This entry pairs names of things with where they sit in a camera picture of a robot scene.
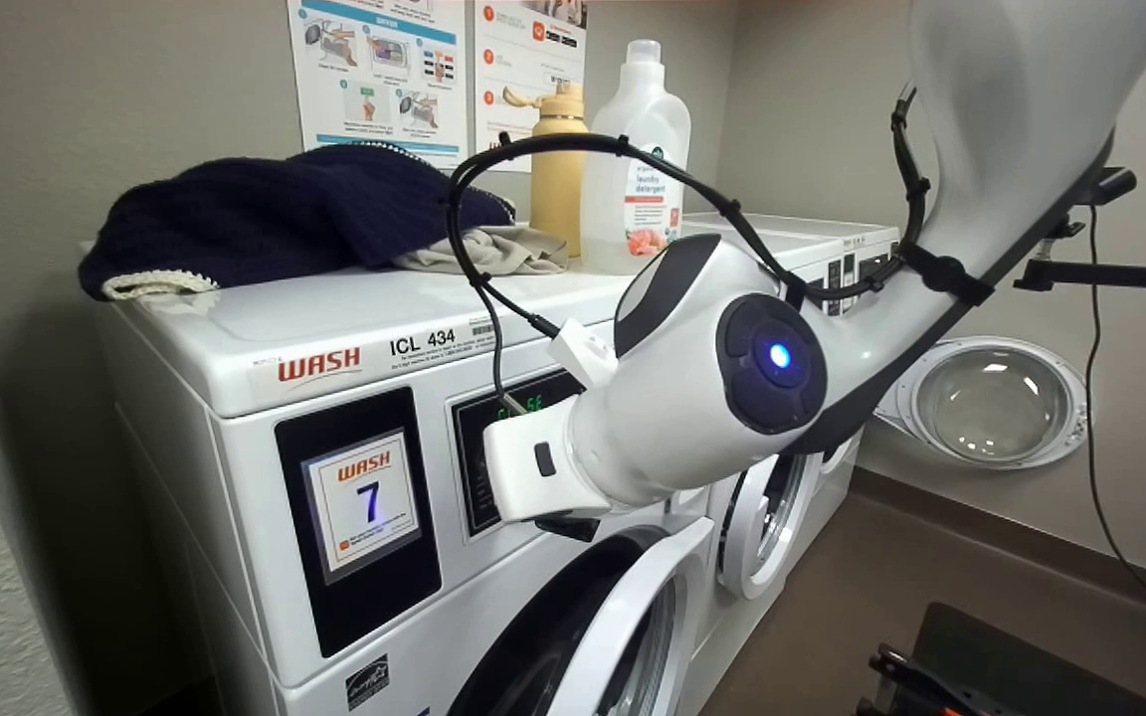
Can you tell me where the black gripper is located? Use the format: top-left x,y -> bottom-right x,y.
527,507 -> 614,546

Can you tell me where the cream knitted cloth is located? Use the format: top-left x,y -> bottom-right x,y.
94,265 -> 222,320

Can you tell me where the open round washer door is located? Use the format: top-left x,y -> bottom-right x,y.
449,513 -> 720,716

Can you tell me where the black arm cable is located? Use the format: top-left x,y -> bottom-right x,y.
442,85 -> 1004,412

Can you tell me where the beige crumpled cloth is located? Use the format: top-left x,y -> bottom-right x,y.
392,220 -> 564,280

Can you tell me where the red instruction poster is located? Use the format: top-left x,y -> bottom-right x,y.
470,0 -> 594,158

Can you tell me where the dark navy garment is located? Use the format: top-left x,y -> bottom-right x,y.
75,143 -> 517,301

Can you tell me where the blue instruction poster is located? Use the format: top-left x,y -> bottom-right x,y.
281,0 -> 474,172

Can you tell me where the yellow pump bottle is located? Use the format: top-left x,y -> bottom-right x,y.
526,74 -> 594,263

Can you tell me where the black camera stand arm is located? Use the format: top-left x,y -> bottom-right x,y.
1010,163 -> 1146,320

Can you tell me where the black button control panel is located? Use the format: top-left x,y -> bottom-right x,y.
449,366 -> 594,536

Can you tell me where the white plastic jug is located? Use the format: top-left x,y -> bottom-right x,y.
578,37 -> 696,257

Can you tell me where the round glass porthole door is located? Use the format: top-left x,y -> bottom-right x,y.
885,333 -> 1091,479

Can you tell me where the white washing machine body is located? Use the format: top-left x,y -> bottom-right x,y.
91,252 -> 736,716

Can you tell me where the thin black hanging cable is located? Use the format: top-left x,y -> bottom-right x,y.
1076,196 -> 1146,631

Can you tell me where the black equipment case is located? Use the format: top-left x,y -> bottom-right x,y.
860,601 -> 1146,716

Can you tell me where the black payment panel number seven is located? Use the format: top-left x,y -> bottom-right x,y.
271,385 -> 444,662

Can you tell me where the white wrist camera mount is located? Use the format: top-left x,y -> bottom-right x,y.
481,408 -> 610,525

